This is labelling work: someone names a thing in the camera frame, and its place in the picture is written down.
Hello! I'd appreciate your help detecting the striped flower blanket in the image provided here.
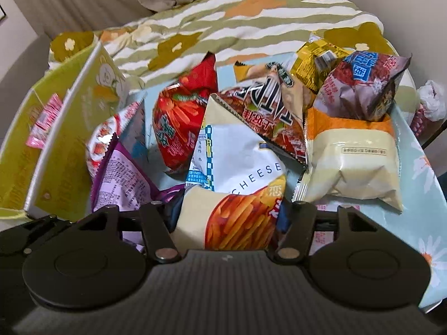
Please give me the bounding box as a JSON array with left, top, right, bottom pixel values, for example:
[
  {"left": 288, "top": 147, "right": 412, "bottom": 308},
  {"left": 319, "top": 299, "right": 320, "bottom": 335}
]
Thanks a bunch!
[{"left": 47, "top": 0, "right": 417, "bottom": 93}]

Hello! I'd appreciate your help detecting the red snack bag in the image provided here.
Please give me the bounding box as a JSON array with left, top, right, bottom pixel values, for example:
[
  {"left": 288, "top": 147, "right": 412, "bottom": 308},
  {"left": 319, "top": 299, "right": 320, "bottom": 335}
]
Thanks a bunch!
[{"left": 152, "top": 52, "right": 219, "bottom": 176}]

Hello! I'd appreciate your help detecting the cream snack bag orange top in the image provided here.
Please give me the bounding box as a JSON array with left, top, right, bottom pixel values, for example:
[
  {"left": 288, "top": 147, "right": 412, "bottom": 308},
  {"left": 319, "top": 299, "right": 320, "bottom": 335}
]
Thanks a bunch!
[{"left": 293, "top": 106, "right": 405, "bottom": 214}]

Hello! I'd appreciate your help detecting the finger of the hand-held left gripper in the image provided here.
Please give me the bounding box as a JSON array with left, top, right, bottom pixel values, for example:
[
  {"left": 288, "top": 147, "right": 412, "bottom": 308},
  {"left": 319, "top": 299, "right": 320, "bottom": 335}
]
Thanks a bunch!
[{"left": 0, "top": 216, "right": 75, "bottom": 256}]

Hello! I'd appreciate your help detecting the red-brown snack bag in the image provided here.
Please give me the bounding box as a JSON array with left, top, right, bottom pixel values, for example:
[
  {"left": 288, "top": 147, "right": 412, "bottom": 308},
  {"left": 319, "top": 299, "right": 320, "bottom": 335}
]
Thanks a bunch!
[{"left": 210, "top": 76, "right": 308, "bottom": 167}]

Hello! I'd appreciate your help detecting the green cardboard box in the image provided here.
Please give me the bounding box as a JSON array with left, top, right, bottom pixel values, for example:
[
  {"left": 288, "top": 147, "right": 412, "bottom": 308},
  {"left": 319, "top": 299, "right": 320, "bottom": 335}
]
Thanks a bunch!
[{"left": 0, "top": 41, "right": 147, "bottom": 221}]

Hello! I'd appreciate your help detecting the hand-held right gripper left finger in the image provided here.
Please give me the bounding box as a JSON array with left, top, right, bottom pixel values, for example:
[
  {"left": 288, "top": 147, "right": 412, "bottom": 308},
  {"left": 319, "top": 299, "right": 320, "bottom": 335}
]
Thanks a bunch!
[{"left": 79, "top": 199, "right": 182, "bottom": 263}]

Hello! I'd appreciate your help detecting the purple Oishi snack bag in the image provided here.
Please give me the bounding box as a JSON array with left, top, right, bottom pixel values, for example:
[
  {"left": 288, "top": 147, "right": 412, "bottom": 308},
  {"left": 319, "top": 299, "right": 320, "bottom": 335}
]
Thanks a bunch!
[{"left": 312, "top": 51, "right": 413, "bottom": 123}]

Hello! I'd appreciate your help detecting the grey headboard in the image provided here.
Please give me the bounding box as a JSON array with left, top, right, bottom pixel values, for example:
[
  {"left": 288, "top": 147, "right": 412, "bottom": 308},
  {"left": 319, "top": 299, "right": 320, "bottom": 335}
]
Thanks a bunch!
[{"left": 0, "top": 32, "right": 53, "bottom": 119}]

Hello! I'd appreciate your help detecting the white plastic bag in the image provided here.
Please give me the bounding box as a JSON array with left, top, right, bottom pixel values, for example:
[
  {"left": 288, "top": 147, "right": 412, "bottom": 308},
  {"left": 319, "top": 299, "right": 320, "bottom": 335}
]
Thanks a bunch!
[{"left": 409, "top": 80, "right": 447, "bottom": 141}]

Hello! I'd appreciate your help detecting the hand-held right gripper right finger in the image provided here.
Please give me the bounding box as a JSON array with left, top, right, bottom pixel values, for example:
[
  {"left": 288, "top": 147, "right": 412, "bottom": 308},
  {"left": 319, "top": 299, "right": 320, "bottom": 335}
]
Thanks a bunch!
[{"left": 272, "top": 202, "right": 379, "bottom": 263}]

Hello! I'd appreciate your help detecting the white strawberry snack bag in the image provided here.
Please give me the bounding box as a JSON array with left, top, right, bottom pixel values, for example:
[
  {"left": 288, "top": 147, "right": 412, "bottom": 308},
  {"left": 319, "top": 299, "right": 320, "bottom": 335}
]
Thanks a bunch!
[{"left": 85, "top": 100, "right": 146, "bottom": 179}]

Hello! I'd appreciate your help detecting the gold snack bag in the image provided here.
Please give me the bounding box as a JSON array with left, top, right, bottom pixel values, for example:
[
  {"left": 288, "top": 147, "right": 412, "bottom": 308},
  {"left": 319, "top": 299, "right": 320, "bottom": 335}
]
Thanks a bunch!
[{"left": 289, "top": 39, "right": 354, "bottom": 94}]

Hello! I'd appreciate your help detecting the white fries snack bag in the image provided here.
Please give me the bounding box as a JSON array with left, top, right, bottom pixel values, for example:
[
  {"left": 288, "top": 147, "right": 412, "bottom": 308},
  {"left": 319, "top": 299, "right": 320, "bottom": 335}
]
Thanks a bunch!
[{"left": 173, "top": 94, "right": 308, "bottom": 252}]

